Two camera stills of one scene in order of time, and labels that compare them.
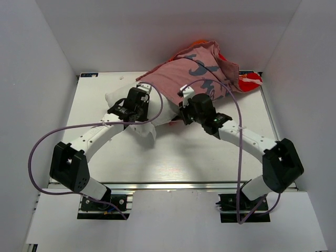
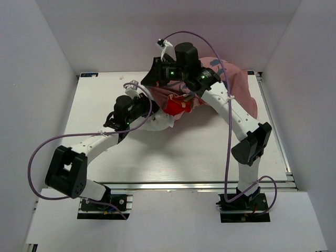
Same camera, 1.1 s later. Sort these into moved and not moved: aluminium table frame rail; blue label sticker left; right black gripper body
Moved: right black gripper body
Not moved: aluminium table frame rail; blue label sticker left
